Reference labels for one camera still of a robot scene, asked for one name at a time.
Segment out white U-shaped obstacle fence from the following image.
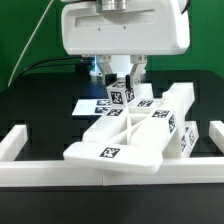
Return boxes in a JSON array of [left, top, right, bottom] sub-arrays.
[[0, 125, 224, 187]]

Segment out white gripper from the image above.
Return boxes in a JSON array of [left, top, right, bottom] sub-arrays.
[[61, 0, 190, 89]]

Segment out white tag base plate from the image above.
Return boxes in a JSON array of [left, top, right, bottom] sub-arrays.
[[72, 99, 111, 116]]

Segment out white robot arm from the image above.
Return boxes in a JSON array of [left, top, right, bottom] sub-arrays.
[[61, 0, 191, 81]]

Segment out black cables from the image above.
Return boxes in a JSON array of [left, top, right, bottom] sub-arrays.
[[14, 54, 94, 79]]

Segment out white cable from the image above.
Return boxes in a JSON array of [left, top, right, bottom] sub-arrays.
[[6, 0, 54, 88]]

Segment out white chair backrest frame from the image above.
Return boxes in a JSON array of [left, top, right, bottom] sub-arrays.
[[63, 83, 195, 174]]

